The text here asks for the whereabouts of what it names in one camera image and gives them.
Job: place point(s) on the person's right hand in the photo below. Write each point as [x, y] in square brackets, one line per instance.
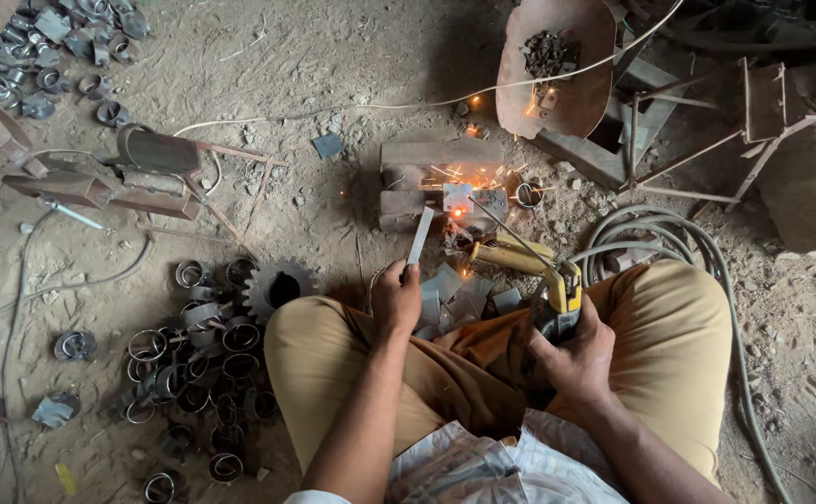
[583, 364]

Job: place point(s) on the person's left hand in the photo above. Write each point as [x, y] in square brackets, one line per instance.
[395, 301]

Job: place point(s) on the person's left fingers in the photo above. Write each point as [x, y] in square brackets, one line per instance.
[397, 269]

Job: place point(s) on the metal strip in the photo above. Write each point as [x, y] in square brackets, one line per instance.
[421, 234]

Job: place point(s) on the yellow welding electrode holder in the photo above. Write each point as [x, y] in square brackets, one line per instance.
[563, 294]

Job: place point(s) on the pile of cut metal plates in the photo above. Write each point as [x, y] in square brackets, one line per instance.
[450, 294]

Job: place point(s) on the small welded metal plate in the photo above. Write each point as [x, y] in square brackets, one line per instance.
[457, 197]

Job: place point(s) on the stacked steel blocks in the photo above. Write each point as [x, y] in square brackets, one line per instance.
[422, 154]

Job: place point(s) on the welding electrode rod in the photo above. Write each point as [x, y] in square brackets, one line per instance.
[513, 231]

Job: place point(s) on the steel gear wheel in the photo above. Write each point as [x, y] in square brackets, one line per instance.
[261, 287]

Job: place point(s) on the blue-grey metal plate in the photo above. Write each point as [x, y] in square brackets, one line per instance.
[328, 145]

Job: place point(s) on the person's white shirt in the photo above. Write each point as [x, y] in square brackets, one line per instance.
[464, 469]

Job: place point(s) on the pile of welded metal rings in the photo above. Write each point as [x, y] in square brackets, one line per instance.
[205, 364]

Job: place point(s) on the hollow grey block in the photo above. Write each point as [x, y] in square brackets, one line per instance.
[590, 157]

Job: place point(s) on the rusty metal pan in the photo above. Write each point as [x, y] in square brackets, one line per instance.
[562, 105]

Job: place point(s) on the heap of scrap bits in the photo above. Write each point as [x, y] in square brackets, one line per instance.
[549, 54]

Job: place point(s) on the rusty metal bending jig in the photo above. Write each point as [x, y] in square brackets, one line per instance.
[149, 150]

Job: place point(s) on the person's tan trousers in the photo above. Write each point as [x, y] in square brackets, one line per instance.
[667, 350]

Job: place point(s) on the crumpled metal sheet piece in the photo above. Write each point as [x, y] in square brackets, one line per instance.
[56, 410]

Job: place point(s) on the small yellow scrap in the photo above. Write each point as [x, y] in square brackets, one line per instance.
[65, 479]

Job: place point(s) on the heap of grey metal clamps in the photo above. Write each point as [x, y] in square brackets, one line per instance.
[44, 49]

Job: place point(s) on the large stone block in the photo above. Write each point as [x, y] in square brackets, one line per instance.
[811, 196]

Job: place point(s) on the rusty metal rod frame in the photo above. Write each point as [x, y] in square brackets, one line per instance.
[765, 101]

